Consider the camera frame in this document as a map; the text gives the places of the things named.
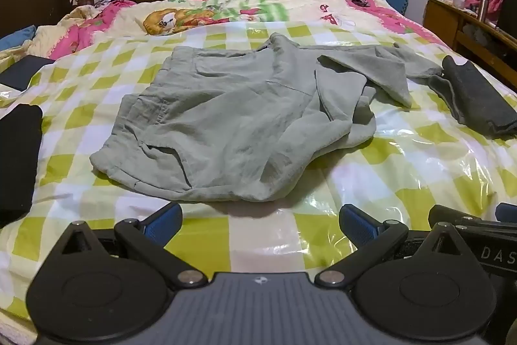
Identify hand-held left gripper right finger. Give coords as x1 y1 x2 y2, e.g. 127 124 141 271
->
315 203 471 289

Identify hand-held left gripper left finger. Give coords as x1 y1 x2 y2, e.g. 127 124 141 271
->
54 203 208 289

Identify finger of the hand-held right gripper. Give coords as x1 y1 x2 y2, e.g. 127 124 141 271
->
496 203 517 222
428 205 495 226

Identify light green pants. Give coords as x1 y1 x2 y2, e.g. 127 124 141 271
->
90 32 445 204

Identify dark grey folded pants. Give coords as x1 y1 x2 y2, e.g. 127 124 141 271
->
429 55 517 139

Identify black cloth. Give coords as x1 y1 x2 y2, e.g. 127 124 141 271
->
0 104 44 226

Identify black television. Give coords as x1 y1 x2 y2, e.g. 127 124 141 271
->
496 0 517 34

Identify wooden television cabinet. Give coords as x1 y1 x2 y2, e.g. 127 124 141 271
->
423 0 517 91

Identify dark blue flat object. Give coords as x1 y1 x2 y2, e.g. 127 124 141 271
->
0 56 55 92

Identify cartoon printed quilt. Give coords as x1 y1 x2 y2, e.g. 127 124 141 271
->
0 0 449 63

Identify blue foam mat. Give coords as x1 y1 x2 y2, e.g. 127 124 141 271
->
376 0 409 16

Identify blue pillow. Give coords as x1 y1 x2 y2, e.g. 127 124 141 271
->
0 25 37 51

